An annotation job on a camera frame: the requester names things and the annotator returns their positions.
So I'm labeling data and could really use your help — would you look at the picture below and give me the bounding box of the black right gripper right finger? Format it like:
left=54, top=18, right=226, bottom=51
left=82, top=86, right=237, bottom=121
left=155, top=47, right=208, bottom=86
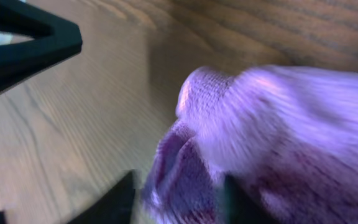
left=222, top=175, right=277, bottom=224

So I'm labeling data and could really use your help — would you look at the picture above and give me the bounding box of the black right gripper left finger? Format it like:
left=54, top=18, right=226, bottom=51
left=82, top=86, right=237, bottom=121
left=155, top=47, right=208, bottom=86
left=67, top=170, right=135, bottom=224

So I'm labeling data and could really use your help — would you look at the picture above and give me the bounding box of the purple microfiber cloth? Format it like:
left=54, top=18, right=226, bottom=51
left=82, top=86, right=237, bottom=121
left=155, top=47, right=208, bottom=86
left=141, top=65, right=358, bottom=223

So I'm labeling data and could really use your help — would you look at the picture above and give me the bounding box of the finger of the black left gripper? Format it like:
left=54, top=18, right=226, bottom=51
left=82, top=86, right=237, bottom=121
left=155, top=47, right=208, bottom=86
left=0, top=0, right=83, bottom=94

